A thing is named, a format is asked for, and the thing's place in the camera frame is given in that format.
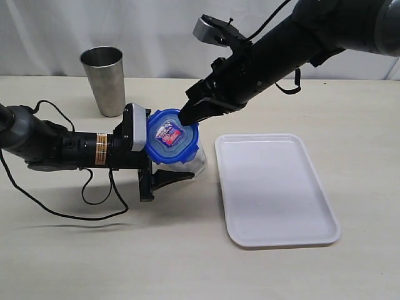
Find white rectangular plastic tray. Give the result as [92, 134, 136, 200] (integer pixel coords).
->
[215, 133, 341, 249]

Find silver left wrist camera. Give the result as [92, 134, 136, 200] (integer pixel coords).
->
[131, 102, 148, 152]

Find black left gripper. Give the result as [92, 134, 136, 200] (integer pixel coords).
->
[107, 104, 194, 202]

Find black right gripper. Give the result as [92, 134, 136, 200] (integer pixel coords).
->
[178, 58, 259, 126]

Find stainless steel cup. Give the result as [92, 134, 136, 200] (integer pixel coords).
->
[79, 46, 126, 118]

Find white backdrop curtain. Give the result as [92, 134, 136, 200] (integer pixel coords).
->
[0, 0, 400, 81]

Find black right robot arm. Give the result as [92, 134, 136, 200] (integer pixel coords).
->
[179, 1, 399, 126]

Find blue plastic container lid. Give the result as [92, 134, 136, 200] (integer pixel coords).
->
[145, 109, 199, 164]

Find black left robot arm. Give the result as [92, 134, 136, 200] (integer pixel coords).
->
[1, 103, 194, 202]

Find clear plastic tall container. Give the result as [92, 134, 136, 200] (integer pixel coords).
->
[157, 144, 207, 180]

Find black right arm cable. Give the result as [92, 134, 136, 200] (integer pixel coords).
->
[249, 0, 303, 94]

